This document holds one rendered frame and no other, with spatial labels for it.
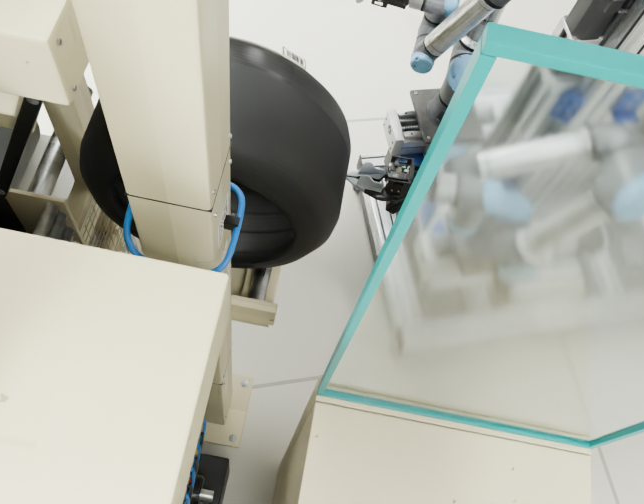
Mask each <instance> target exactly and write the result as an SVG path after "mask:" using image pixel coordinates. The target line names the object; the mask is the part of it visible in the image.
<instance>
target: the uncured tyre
mask: <svg viewBox="0 0 644 504"><path fill-rule="evenodd" d="M229 67H230V133H231V134H232V137H231V139H230V140H232V142H231V146H230V159H232V163H231V164H230V182H232V183H234V184H235V185H237V186H238V187H239V188H240V189H241V190H242V192H243V194H244V197H245V210H244V216H243V221H242V225H241V229H240V233H239V237H238V241H237V244H236V247H235V251H234V253H233V256H232V258H231V268H245V269H258V268H271V267H277V266H282V265H286V264H289V263H292V262H295V261H297V260H299V259H301V258H302V257H304V256H306V255H308V254H309V253H311V252H313V251H314V250H316V249H318V248H319V247H321V246H322V245H323V244H324V243H325V242H326V241H327V240H328V239H329V237H330V236H331V234H332V232H333V230H334V228H335V226H336V224H337V222H338V220H339V217H340V211H341V205H342V199H343V195H344V188H345V183H346V178H347V172H348V167H349V161H350V155H351V141H350V134H349V128H348V124H347V120H346V118H345V115H344V113H343V111H342V109H341V107H340V106H339V104H338V103H337V101H336V100H335V98H334V97H333V96H332V95H331V93H330V92H329V91H328V90H327V89H326V88H325V87H324V86H323V85H322V84H321V83H320V82H319V81H318V80H317V79H315V78H314V77H313V76H312V75H311V74H310V73H309V72H307V71H306V70H305V69H303V68H302V67H300V66H298V65H297V64H295V63H293V62H292V61H290V60H288V59H287V58H285V57H284V56H282V54H281V53H279V52H277V51H275V50H272V49H270V48H268V47H266V46H263V45H261V44H258V43H255V42H252V41H249V40H245V39H242V38H238V37H233V36H229ZM80 171H81V175H82V178H83V180H84V182H85V184H86V186H87V187H88V189H89V191H90V193H91V194H92V196H93V198H94V200H95V201H96V203H97V204H98V206H99V207H100V208H101V210H102V211H103V212H104V213H105V214H106V215H107V216H108V217H109V218H110V219H111V220H112V221H114V222H115V223H116V224H117V225H119V226H120V227H121V228H123V225H124V219H125V215H126V211H127V207H128V204H129V200H128V196H127V195H124V192H125V186H124V182H123V179H122V175H121V172H120V168H119V165H118V161H117V158H116V154H115V151H114V147H113V144H112V141H111V137H110V134H109V130H108V127H107V123H106V120H105V116H104V113H103V109H102V106H101V102H100V99H98V101H97V104H96V106H95V109H94V111H93V114H92V116H91V119H90V121H89V124H88V126H87V129H86V131H85V134H84V136H83V138H82V141H81V146H80Z"/></svg>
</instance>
